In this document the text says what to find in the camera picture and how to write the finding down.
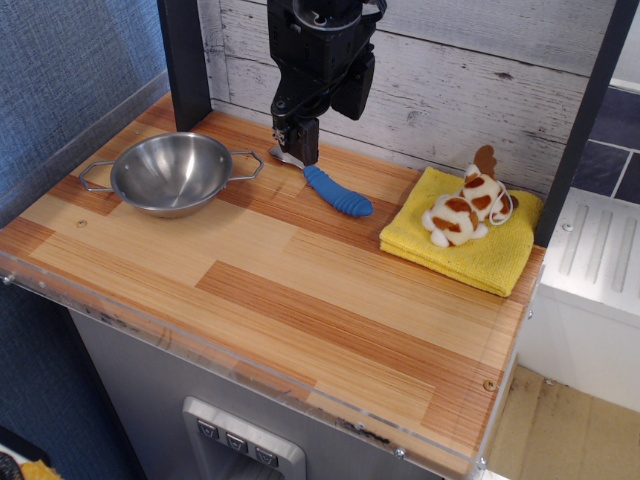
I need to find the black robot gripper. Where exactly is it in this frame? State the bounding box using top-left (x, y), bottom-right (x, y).
top-left (267, 1), bottom-right (376, 166)

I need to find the blue handled metal spoon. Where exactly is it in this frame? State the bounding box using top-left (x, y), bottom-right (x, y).
top-left (269, 145), bottom-right (374, 218)

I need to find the brown white plush toy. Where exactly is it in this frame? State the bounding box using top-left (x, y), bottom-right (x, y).
top-left (422, 145), bottom-right (519, 248)

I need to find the yellow folded cloth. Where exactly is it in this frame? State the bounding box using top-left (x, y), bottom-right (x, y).
top-left (380, 168), bottom-right (543, 297)

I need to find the white ribbed cabinet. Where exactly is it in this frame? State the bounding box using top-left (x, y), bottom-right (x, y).
top-left (518, 189), bottom-right (639, 410)

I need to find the grey button control panel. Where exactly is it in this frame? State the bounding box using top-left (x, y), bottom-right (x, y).
top-left (182, 396), bottom-right (307, 479)

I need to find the yellow black object corner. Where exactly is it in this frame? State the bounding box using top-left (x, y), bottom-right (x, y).
top-left (1, 452), bottom-right (62, 480)

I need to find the steel two-handled bowl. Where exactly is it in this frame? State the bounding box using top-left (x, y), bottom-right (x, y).
top-left (79, 132), bottom-right (264, 218)

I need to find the dark left frame post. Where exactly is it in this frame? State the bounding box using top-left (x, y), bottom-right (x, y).
top-left (157, 0), bottom-right (212, 131)

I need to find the dark frame post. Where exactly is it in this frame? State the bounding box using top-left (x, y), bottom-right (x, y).
top-left (157, 0), bottom-right (212, 131)
top-left (535, 0), bottom-right (639, 248)

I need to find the dark right frame post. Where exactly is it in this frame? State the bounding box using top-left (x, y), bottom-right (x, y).
top-left (535, 0), bottom-right (639, 248)

